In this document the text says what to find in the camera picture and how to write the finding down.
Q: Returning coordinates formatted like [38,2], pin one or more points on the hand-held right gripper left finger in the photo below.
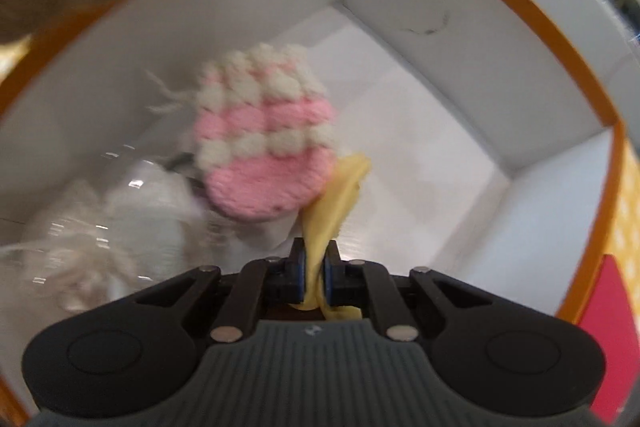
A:
[298,274]

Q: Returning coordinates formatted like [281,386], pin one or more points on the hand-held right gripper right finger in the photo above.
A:
[328,276]

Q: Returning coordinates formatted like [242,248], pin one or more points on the yellow fabric strip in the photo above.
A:
[330,207]

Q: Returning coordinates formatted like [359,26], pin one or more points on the pink white knitted pouch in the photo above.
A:
[270,177]

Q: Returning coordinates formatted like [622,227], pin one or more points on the white plush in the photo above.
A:
[145,212]

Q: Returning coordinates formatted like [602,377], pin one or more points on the orange cardboard box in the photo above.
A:
[450,132]

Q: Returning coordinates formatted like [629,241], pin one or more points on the pink red soft item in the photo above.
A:
[622,292]

